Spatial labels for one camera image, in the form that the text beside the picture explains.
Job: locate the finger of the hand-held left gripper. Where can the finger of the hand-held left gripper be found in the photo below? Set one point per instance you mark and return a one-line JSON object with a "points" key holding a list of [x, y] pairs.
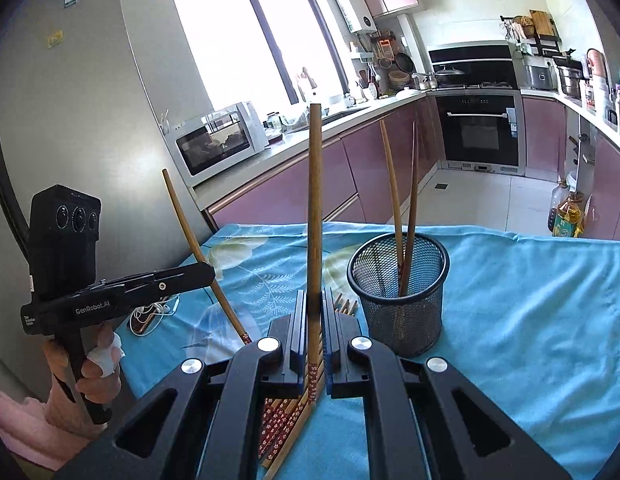
{"points": [[190, 276]]}

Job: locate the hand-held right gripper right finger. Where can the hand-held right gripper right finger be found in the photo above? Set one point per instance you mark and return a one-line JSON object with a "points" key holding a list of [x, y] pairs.
{"points": [[332, 342]]}

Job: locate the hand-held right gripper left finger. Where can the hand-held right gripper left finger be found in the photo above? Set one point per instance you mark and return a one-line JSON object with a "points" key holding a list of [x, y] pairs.
{"points": [[301, 332]]}

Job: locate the red-tipped wooden chopstick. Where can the red-tipped wooden chopstick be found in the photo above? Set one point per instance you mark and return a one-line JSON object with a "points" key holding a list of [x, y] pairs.
{"points": [[391, 190], [182, 220], [315, 210], [411, 210]]}

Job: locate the black mesh utensil holder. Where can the black mesh utensil holder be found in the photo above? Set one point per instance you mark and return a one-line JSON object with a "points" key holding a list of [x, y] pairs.
{"points": [[414, 322]]}

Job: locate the bunch of wooden chopsticks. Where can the bunch of wooden chopsticks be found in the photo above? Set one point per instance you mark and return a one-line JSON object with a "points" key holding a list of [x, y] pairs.
{"points": [[280, 422]]}

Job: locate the person's left forearm pink sleeve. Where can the person's left forearm pink sleeve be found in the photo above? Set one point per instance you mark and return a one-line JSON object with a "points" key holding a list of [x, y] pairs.
{"points": [[20, 422]]}

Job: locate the person's left hand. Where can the person's left hand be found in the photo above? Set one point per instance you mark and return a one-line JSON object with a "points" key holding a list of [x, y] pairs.
{"points": [[97, 377]]}

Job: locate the grey refrigerator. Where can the grey refrigerator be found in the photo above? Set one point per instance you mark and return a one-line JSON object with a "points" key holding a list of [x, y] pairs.
{"points": [[90, 135]]}

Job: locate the white microwave oven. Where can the white microwave oven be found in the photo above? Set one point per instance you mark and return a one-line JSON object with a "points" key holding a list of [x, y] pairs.
{"points": [[215, 145]]}

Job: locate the glass kettle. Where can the glass kettle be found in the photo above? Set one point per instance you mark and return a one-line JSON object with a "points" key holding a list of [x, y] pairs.
{"points": [[274, 122]]}

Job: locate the blue floral tablecloth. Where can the blue floral tablecloth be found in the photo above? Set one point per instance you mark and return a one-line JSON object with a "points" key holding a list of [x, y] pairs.
{"points": [[514, 310]]}

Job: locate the pink lower cabinets long run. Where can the pink lower cabinets long run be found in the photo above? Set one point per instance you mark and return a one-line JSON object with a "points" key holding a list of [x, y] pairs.
{"points": [[374, 160]]}

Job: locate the kitchen window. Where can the kitchen window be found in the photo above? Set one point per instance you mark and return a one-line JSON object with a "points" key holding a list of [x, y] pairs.
{"points": [[230, 50]]}

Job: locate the black built-in oven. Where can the black built-in oven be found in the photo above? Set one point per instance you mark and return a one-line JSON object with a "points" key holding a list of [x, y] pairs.
{"points": [[477, 130]]}

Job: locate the clear cooking oil bottle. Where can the clear cooking oil bottle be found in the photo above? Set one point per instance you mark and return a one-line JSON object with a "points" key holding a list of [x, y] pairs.
{"points": [[557, 200]]}

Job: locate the yellow cooking oil bottle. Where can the yellow cooking oil bottle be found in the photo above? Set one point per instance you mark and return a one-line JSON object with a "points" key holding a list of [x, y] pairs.
{"points": [[568, 217]]}

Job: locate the bamboo steamer basket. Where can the bamboo steamer basket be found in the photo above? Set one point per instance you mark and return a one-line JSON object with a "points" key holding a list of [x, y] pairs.
{"points": [[398, 81]]}

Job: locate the hanging frying pan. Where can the hanging frying pan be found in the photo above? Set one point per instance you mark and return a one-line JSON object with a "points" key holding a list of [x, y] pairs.
{"points": [[404, 62]]}

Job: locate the wok with lid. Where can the wok with lid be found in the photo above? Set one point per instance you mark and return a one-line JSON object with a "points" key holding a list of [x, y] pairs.
{"points": [[448, 75]]}

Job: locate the pink lower cabinets short run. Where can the pink lower cabinets short run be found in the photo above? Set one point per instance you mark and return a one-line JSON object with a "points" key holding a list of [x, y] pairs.
{"points": [[544, 130]]}

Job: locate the black range hood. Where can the black range hood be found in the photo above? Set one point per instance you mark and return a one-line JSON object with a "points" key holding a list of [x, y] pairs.
{"points": [[472, 62]]}

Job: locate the silver rice cooker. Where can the silver rice cooker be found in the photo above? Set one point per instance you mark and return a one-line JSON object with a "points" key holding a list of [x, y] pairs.
{"points": [[538, 75]]}

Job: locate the stainless steel pot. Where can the stainless steel pot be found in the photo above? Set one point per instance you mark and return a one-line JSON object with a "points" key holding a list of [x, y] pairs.
{"points": [[570, 82]]}

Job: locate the black countertop storage rack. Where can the black countertop storage rack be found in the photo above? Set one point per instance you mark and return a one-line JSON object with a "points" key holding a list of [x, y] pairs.
{"points": [[539, 35]]}

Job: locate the pink thermos jug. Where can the pink thermos jug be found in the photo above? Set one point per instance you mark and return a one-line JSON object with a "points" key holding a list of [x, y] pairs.
{"points": [[597, 80]]}

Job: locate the white wall water heater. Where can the white wall water heater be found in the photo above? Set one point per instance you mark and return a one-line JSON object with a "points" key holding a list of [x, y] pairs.
{"points": [[355, 10]]}

